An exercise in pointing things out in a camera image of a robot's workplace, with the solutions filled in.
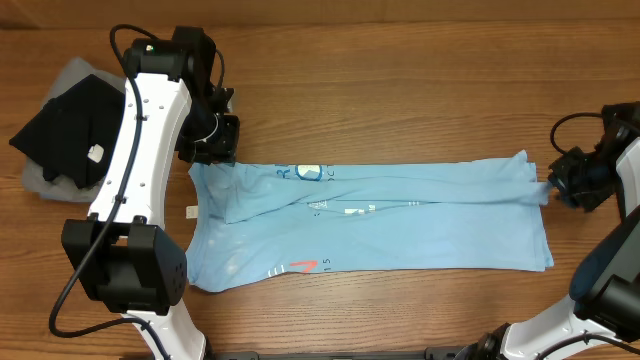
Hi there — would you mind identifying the black folded garment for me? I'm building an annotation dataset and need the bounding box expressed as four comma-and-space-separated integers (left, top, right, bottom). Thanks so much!
9, 75, 125, 189

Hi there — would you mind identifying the grey folded garment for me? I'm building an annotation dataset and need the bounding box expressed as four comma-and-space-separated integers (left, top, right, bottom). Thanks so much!
21, 57, 125, 203

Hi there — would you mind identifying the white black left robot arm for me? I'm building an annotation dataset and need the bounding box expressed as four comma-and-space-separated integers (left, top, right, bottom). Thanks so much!
61, 26, 240, 360

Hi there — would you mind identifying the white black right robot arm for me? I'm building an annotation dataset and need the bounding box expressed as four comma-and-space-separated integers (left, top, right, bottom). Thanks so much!
454, 102, 639, 360

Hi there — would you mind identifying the light blue t-shirt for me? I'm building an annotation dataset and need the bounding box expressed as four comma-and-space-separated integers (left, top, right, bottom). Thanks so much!
187, 152, 553, 292

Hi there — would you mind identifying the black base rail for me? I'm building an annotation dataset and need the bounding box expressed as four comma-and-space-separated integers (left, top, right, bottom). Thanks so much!
204, 344, 477, 360

